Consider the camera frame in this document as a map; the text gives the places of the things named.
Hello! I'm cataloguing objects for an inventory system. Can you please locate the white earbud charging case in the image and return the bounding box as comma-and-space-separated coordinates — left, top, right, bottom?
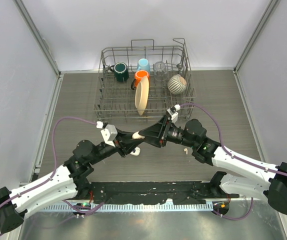
130, 147, 141, 156

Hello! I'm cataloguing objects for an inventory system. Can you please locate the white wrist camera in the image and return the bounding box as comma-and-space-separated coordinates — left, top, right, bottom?
166, 104, 181, 123
96, 121, 118, 148

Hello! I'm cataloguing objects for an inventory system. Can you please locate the light blue mug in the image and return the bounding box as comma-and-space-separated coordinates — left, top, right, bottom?
136, 58, 151, 74

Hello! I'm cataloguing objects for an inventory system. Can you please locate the dark green mug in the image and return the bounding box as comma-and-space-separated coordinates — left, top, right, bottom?
109, 62, 129, 83

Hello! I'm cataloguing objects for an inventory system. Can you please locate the clear glass cup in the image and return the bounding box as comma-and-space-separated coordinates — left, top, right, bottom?
153, 61, 168, 82

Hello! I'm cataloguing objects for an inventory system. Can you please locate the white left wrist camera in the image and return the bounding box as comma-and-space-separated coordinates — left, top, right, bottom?
96, 121, 118, 148

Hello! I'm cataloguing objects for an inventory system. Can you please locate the beige earbud charging case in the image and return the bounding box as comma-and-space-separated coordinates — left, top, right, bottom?
132, 132, 145, 139

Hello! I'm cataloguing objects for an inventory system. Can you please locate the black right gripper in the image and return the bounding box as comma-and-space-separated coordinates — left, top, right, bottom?
139, 114, 197, 149

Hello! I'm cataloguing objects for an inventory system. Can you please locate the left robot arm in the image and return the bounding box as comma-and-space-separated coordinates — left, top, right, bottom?
0, 124, 146, 234

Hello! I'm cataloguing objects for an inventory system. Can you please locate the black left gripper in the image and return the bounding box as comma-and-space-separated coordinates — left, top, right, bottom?
88, 126, 143, 165

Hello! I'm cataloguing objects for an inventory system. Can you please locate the beige plate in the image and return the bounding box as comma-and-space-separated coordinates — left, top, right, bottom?
135, 76, 150, 116

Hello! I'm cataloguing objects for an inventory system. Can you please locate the grey wire dish rack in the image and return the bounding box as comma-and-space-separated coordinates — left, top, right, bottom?
93, 38, 195, 121

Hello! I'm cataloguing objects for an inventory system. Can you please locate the orange mug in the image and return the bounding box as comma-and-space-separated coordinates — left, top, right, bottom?
130, 70, 150, 90

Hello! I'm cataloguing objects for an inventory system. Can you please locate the white slotted cable duct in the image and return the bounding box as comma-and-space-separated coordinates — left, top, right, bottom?
40, 200, 214, 213

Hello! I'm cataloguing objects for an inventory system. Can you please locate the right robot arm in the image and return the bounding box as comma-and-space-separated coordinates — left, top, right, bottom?
132, 115, 287, 215

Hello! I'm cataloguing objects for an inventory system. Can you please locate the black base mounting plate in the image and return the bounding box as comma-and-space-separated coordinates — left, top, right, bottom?
82, 181, 239, 205

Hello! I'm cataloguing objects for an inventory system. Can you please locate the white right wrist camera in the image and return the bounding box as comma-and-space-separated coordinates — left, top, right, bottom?
166, 104, 181, 123

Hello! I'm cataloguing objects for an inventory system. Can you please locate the striped ceramic bowl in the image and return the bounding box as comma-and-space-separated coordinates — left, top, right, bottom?
167, 74, 187, 95

